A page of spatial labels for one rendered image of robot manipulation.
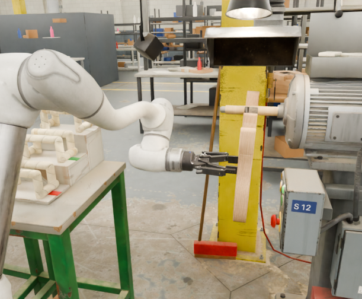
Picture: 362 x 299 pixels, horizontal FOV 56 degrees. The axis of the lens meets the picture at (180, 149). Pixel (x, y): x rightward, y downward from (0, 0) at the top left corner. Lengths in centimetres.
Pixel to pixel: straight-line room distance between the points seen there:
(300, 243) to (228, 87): 128
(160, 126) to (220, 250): 138
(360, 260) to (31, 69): 109
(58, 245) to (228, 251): 146
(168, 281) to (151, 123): 132
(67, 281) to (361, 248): 98
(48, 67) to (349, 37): 95
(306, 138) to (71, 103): 72
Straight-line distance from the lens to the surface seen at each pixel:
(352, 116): 113
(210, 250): 248
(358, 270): 130
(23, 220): 129
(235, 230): 248
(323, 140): 118
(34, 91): 84
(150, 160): 126
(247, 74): 210
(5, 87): 89
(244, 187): 111
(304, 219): 100
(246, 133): 102
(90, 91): 85
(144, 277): 239
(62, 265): 131
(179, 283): 234
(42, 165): 142
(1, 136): 91
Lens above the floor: 153
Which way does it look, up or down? 20 degrees down
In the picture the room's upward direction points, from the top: 1 degrees counter-clockwise
